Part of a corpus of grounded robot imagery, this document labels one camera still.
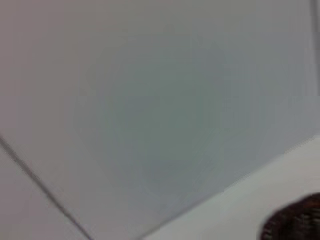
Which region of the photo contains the black woven rectangular basket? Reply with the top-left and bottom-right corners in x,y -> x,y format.
259,192 -> 320,240

